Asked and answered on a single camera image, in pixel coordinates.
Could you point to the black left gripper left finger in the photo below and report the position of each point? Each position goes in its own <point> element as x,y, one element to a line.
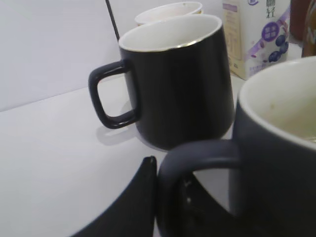
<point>132,214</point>

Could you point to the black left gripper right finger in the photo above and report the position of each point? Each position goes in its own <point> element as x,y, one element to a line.
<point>202,215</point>

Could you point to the dark grey round mug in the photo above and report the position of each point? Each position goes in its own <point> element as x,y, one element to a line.
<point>265,175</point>

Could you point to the yellow paper cup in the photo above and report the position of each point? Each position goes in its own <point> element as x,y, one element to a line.
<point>169,10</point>

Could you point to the black tapered mug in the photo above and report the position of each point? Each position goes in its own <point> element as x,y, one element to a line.
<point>178,80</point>

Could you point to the white milk carton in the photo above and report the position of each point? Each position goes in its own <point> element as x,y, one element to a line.
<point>257,34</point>

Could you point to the dark red mug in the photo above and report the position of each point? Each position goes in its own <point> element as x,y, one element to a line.
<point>298,11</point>

